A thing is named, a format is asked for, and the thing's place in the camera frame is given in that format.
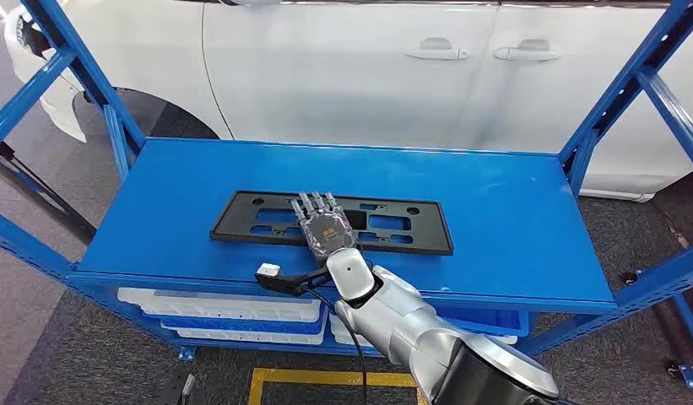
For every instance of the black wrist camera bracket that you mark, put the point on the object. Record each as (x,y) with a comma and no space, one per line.
(287,282)

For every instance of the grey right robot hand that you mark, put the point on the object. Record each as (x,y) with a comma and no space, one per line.
(326,232)

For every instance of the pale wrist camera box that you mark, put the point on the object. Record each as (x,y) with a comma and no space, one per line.
(268,270)

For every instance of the white car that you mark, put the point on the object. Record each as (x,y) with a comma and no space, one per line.
(351,72)

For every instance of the black slanted pole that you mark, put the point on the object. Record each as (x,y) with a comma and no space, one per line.
(44,195)

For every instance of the black plastic plate frame part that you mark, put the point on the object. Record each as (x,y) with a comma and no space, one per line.
(240,223)

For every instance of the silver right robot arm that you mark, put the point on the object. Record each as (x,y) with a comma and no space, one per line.
(413,330)

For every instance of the blue steel shelf rack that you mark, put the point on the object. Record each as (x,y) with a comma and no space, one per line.
(323,173)

